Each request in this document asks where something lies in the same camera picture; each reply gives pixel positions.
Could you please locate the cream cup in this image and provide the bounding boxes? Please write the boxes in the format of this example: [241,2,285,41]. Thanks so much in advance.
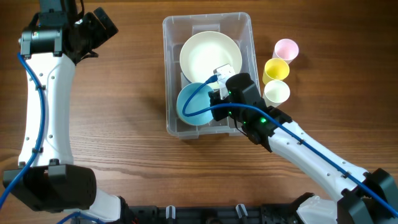
[263,80,290,108]

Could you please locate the yellow cup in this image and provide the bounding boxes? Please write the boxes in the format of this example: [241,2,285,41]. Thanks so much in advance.
[262,58,290,85]

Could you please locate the light blue small bowl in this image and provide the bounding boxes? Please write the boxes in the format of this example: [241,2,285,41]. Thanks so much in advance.
[177,83,213,126]

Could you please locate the cream large bowl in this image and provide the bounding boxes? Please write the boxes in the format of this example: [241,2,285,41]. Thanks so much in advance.
[180,31,243,83]

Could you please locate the pink cup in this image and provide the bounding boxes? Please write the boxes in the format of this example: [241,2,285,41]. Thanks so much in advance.
[272,39,299,64]

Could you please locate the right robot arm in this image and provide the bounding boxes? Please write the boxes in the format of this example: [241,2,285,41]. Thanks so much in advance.
[206,73,397,223]

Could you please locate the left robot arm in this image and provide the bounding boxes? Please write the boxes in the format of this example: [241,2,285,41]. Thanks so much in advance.
[1,0,122,223]

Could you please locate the clear plastic storage container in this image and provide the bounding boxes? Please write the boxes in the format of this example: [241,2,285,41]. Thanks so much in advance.
[162,12,260,139]

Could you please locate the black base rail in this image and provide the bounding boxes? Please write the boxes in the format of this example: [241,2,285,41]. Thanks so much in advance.
[130,204,303,224]

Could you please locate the left blue cable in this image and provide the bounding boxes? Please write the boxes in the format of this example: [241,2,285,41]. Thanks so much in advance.
[0,52,106,224]

